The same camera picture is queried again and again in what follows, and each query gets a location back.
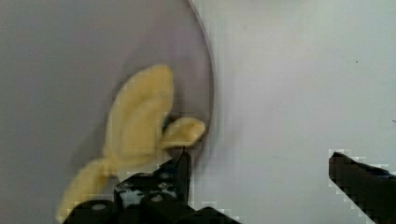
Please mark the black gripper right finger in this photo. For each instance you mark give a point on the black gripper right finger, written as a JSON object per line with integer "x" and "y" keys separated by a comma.
{"x": 372, "y": 189}

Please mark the grey round plate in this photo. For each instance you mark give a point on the grey round plate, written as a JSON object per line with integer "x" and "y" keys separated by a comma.
{"x": 62, "y": 63}

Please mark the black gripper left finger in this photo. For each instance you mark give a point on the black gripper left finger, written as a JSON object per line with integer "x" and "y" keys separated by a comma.
{"x": 158, "y": 197}

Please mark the peeled yellow toy banana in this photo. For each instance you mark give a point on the peeled yellow toy banana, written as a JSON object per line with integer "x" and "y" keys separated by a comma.
{"x": 136, "y": 135}

